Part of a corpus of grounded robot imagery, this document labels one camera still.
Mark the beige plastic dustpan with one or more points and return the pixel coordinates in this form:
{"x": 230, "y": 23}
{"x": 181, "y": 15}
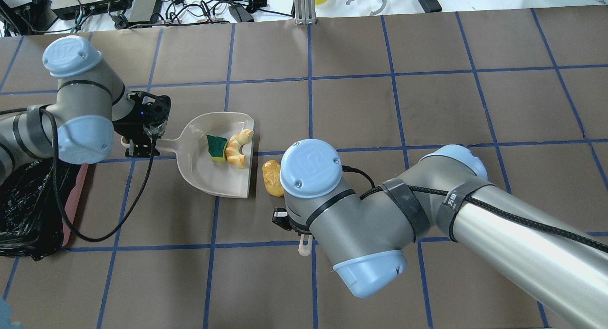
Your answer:
{"x": 215, "y": 178}

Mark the pink bin with black bag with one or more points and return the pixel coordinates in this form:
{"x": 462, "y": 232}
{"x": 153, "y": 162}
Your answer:
{"x": 30, "y": 223}

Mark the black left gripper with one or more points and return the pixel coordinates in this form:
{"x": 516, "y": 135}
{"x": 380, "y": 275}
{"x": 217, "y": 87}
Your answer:
{"x": 127, "y": 127}

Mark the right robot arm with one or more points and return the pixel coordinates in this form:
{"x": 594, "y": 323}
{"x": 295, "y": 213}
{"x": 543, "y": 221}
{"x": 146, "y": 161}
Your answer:
{"x": 363, "y": 235}

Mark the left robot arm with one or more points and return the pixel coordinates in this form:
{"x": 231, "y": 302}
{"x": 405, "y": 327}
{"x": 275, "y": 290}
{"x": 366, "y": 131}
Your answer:
{"x": 92, "y": 105}

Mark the croissant-shaped bread piece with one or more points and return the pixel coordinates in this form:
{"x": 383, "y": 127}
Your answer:
{"x": 234, "y": 145}

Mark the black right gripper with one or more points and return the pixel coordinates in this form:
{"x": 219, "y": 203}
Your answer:
{"x": 279, "y": 218}

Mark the black power adapter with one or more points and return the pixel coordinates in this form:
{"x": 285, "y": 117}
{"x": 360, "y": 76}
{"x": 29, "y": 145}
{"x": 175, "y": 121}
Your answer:
{"x": 430, "y": 6}

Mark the green yellow sponge piece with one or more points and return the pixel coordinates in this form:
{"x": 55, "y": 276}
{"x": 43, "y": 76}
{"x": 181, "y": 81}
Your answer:
{"x": 216, "y": 147}

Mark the aluminium frame post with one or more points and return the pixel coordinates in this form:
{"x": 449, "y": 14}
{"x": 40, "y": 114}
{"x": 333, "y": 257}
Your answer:
{"x": 304, "y": 12}

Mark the yellow potato-like trash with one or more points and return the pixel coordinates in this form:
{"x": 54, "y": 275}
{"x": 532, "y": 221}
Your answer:
{"x": 271, "y": 178}

